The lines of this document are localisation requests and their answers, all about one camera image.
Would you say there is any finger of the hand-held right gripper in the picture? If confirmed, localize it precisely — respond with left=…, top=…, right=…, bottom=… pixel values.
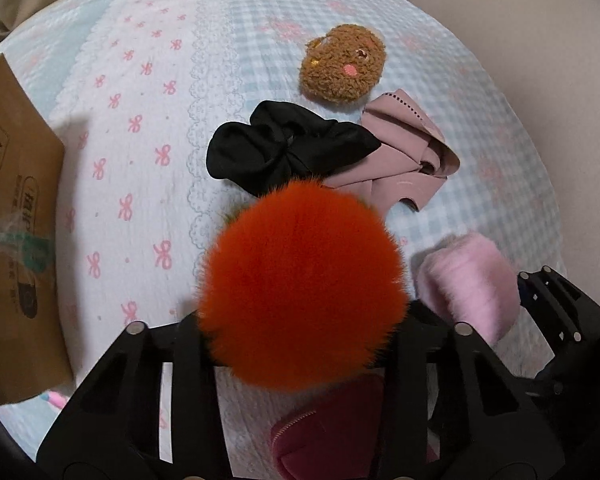
left=516, top=266, right=600, bottom=397

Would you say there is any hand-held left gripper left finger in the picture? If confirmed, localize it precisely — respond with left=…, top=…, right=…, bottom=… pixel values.
left=36, top=313, right=231, bottom=480

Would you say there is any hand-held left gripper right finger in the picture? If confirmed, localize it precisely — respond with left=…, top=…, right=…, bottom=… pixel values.
left=380, top=300, right=567, bottom=480

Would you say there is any orange fluffy pompom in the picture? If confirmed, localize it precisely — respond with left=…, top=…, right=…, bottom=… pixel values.
left=194, top=180, right=411, bottom=384

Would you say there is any pink fluffy plush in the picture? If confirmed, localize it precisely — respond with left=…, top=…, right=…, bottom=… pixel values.
left=414, top=232, right=521, bottom=345

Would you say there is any maroon zipper pouch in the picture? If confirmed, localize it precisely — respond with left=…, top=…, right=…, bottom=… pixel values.
left=271, top=373, right=439, bottom=480

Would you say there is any dusty pink folded cloth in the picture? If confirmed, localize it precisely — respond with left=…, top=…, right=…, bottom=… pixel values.
left=326, top=88, right=461, bottom=213

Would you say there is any brown cardboard box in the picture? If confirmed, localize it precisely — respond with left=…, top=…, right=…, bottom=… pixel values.
left=0, top=53, right=76, bottom=405

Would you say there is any bow-print patchwork blanket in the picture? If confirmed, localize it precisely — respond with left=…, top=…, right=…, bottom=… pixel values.
left=0, top=0, right=567, bottom=471

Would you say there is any black fabric scrunchie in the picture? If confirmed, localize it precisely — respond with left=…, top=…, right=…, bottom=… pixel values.
left=206, top=100, right=383, bottom=197

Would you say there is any beige cushion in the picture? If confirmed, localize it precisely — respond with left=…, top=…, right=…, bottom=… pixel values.
left=406, top=0, right=600, bottom=311

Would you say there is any brown plush heart toy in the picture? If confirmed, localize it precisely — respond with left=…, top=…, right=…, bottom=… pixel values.
left=300, top=23, right=387, bottom=105

